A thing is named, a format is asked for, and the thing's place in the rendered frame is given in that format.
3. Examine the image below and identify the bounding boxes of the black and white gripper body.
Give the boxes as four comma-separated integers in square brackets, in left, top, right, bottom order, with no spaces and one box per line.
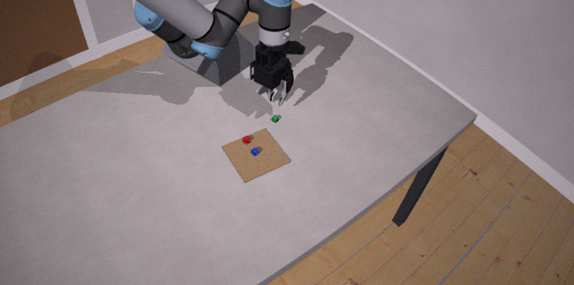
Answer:
[250,40,291,91]

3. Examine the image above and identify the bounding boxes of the tan mat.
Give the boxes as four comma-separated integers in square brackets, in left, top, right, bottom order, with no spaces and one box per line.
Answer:
[222,128,291,183]

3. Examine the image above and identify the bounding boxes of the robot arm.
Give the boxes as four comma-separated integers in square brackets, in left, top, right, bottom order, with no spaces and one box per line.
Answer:
[135,0,292,61]

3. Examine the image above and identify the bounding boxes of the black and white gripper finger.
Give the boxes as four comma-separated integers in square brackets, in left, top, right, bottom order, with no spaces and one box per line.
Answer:
[258,85,274,101]
[272,68,294,107]

